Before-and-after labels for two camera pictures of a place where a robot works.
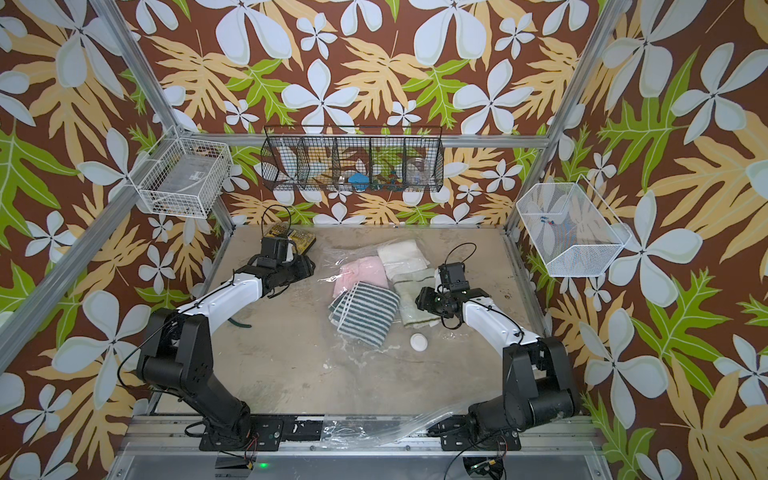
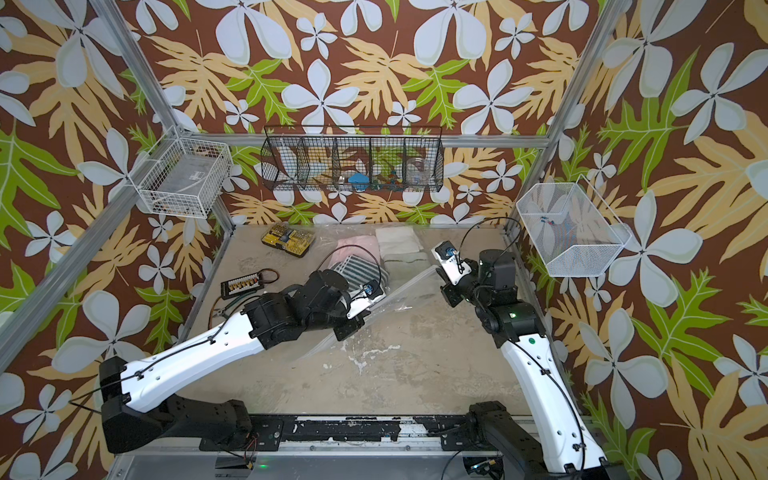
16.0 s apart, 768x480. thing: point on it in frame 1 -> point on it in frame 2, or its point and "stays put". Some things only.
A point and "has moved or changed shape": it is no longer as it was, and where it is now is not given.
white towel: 399,257 -> 396,239
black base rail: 268,434 stays put
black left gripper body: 294,272 -> 347,326
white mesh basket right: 572,230 stays put
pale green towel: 408,286 -> 399,266
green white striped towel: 364,311 -> 359,271
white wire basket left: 185,179 stays put
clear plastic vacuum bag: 406,371 has moved or changed shape
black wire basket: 353,158 stays put
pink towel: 369,270 -> 365,247
